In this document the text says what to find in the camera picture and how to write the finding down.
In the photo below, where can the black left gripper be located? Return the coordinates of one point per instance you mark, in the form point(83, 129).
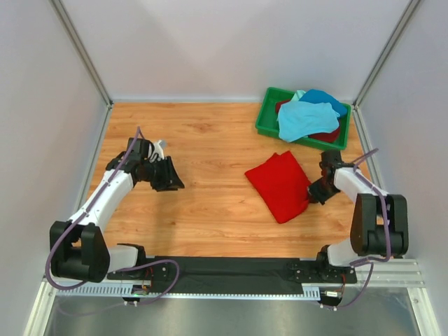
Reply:
point(170, 180)

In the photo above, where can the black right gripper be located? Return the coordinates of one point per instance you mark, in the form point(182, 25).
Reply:
point(314, 197)

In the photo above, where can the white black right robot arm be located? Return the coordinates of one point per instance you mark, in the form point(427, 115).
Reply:
point(379, 227)

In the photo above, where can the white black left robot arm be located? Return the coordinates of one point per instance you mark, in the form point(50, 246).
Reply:
point(78, 249)

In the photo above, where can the dark red t shirt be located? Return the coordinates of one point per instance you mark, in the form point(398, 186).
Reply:
point(329, 136)

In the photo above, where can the light blue t shirt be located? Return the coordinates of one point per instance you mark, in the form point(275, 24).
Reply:
point(314, 113)

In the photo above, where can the green plastic bin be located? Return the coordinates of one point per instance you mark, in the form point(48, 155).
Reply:
point(267, 125)

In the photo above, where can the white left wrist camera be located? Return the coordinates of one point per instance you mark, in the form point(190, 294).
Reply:
point(156, 151)

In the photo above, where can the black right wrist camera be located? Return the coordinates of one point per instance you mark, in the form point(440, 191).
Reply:
point(331, 160)

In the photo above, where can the grey slotted cable duct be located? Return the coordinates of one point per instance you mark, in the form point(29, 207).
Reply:
point(127, 290)

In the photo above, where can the left aluminium corner post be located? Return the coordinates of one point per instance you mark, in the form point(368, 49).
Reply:
point(69, 27)

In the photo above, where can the aluminium corner post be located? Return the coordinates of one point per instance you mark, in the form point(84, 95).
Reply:
point(392, 41)
point(69, 27)

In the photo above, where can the right aluminium corner post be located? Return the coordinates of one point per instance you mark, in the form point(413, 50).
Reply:
point(392, 41)

